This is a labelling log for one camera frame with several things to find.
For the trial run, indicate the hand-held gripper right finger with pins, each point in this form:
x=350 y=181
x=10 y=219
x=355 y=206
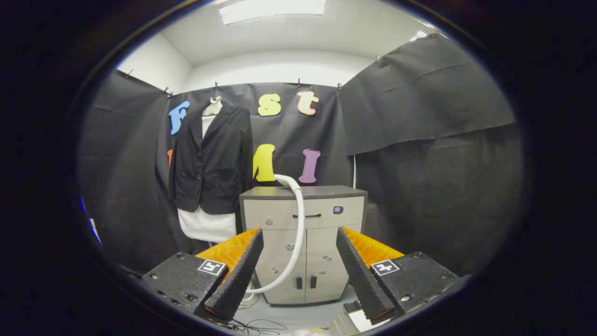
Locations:
x=361 y=280

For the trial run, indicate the black backdrop cloth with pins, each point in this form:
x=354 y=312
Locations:
x=419 y=140

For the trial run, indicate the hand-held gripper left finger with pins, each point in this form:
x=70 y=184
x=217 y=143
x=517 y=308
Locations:
x=235 y=284

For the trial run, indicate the black blazer jacket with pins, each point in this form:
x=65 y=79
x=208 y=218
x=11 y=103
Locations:
x=219 y=163

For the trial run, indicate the grey cabinet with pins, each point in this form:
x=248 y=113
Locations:
x=326 y=210

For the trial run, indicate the blue and white object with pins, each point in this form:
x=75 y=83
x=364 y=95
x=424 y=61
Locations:
x=94 y=228

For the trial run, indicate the row of black clips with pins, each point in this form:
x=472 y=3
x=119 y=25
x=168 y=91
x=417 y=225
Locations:
x=216 y=86

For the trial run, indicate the beige clothes hanger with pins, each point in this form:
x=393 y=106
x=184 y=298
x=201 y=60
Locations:
x=213 y=108

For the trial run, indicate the white garment steamer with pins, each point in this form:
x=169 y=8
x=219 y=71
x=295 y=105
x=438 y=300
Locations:
x=299 y=219

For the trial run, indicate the white shirt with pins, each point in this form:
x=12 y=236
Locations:
x=207 y=225

